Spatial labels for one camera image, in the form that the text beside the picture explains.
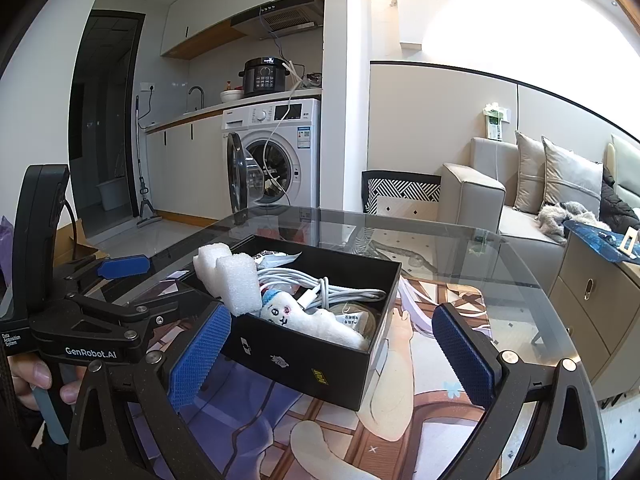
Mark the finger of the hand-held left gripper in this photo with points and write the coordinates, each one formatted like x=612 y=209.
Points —
x=125 y=266
x=170 y=305

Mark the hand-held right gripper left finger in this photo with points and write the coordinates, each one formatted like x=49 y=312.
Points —
x=200 y=355

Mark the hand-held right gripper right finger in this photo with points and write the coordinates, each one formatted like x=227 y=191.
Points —
x=460 y=355

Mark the white foam block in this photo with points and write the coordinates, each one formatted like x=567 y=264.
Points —
x=210 y=262
x=240 y=285

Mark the black box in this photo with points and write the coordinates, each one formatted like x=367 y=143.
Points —
x=300 y=360

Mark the white plush toy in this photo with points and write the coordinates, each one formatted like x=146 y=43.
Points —
x=310 y=322

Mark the person's left hand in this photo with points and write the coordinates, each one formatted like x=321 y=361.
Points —
x=32 y=375

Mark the brown cardboard box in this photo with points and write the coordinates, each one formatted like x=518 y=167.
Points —
x=75 y=245

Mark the purple bag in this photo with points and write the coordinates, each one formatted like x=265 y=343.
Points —
x=6 y=245

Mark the grey mop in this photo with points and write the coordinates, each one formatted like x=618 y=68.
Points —
x=145 y=200

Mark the grey bucket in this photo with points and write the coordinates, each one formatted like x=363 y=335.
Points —
x=112 y=195

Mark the clear plastic packet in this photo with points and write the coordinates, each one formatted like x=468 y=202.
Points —
x=357 y=322

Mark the white printed pouch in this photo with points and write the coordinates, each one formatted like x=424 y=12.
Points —
x=272 y=260

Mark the white kitchen base cabinet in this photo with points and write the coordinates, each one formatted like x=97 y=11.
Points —
x=185 y=170

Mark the beige side cabinet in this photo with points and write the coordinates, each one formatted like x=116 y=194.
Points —
x=585 y=320

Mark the printed desk mat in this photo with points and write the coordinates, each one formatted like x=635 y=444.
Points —
x=350 y=440

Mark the black framed glass door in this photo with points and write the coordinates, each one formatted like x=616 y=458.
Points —
x=100 y=110

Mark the beige sofa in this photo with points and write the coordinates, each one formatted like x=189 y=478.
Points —
x=475 y=195

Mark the grey fur garment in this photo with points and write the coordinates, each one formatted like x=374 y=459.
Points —
x=555 y=217

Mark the blue tray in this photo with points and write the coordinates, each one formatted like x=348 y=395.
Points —
x=595 y=240

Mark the metal faucet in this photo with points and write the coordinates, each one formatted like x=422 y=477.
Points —
x=200 y=92

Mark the plain grey cushion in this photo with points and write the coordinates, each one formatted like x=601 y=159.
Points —
x=530 y=175

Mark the white washing machine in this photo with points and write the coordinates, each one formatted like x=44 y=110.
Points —
x=305 y=160

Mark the white bowl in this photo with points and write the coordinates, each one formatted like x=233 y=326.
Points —
x=232 y=96

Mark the white phone stand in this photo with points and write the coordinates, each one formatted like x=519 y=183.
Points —
x=629 y=244

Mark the grey cushion with band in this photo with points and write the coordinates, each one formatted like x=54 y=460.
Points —
x=572 y=180

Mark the black jacket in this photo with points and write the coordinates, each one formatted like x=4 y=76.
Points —
x=620 y=200

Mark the black pressure cooker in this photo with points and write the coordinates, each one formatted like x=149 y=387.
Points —
x=265 y=77

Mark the grey cloth pile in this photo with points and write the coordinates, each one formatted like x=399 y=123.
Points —
x=312 y=80

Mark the range hood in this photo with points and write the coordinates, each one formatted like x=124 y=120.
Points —
x=285 y=17

